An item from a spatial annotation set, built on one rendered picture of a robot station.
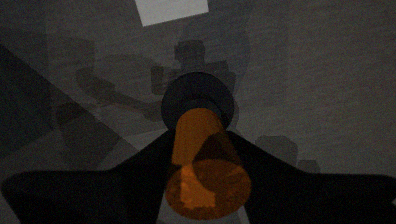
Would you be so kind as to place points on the orange knob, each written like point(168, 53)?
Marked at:
point(206, 178)

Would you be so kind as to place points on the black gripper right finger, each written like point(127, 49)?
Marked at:
point(283, 194)

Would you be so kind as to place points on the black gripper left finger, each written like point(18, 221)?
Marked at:
point(130, 192)

